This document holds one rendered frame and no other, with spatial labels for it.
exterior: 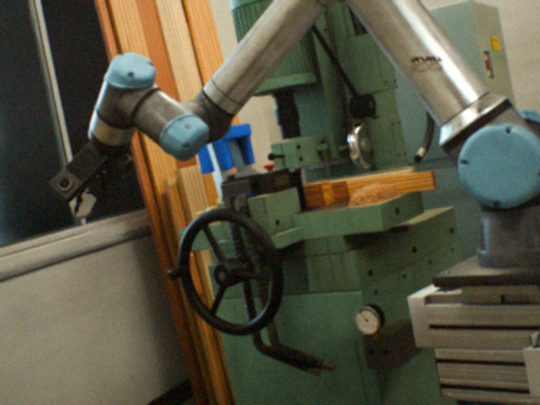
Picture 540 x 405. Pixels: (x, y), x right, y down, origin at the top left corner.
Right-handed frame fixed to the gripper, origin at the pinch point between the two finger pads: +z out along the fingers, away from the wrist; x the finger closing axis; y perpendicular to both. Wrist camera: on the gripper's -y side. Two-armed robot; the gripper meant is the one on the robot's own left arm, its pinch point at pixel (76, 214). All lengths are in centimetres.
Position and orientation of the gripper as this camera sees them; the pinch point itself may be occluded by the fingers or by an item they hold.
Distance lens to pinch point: 152.6
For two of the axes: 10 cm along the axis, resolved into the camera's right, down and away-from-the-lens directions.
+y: 5.0, -4.3, 7.5
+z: -3.8, 6.7, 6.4
